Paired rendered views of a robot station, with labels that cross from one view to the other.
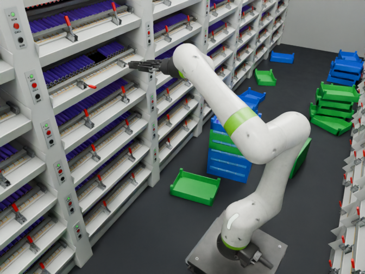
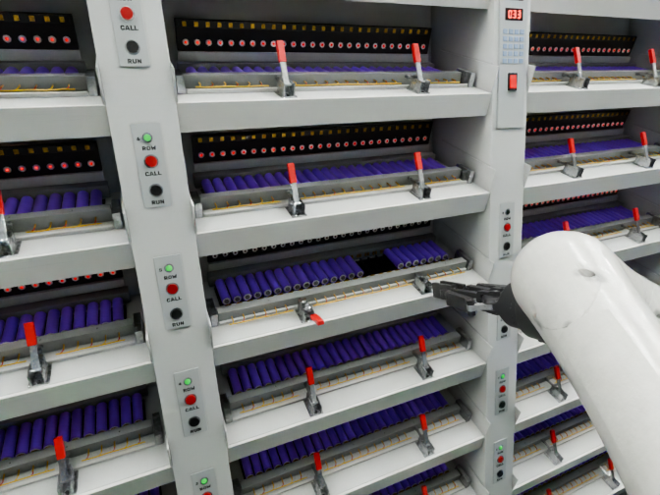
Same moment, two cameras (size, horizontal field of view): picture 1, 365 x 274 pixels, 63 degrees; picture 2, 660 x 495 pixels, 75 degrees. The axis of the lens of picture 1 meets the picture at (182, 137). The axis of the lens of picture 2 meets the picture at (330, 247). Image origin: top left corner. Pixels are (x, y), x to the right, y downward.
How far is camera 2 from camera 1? 0.65 m
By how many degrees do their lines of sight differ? 41
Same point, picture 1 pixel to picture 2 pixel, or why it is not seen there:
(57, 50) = (247, 227)
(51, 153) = (192, 449)
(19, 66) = (144, 243)
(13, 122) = (119, 357)
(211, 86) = (647, 409)
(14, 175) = (99, 472)
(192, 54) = (577, 265)
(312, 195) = not seen: outside the picture
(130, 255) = not seen: outside the picture
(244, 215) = not seen: outside the picture
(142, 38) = (488, 237)
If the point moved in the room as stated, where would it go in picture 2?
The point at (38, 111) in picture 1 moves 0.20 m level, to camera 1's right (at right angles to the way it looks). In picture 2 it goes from (173, 346) to (256, 380)
